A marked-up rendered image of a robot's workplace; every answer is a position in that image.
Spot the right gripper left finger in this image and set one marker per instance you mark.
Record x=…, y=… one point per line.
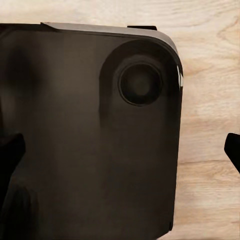
x=12, y=150

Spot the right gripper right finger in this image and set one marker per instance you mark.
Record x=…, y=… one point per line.
x=232, y=149

